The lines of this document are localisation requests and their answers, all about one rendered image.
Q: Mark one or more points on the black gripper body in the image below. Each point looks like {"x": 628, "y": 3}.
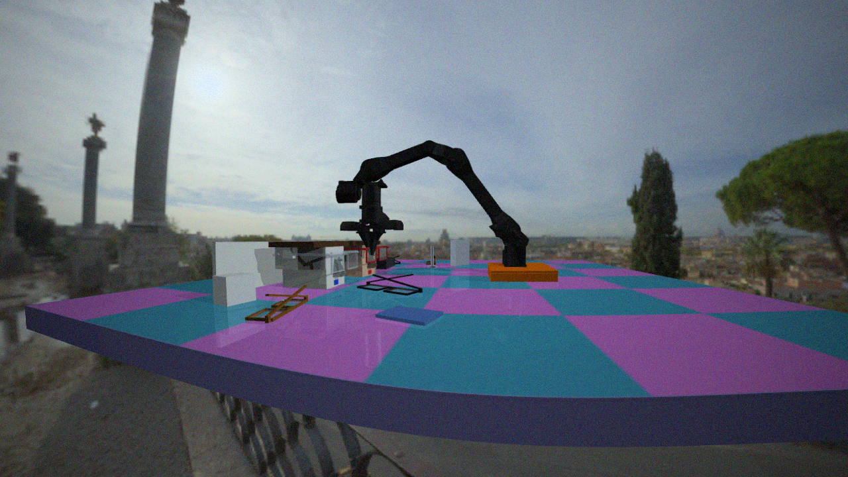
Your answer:
{"x": 371, "y": 215}

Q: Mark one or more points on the blue flat slab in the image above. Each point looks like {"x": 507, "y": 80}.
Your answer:
{"x": 410, "y": 315}

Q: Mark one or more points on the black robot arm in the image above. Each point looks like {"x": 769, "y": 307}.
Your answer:
{"x": 364, "y": 183}

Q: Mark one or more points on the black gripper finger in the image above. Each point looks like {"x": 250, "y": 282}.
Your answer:
{"x": 374, "y": 238}
{"x": 365, "y": 237}

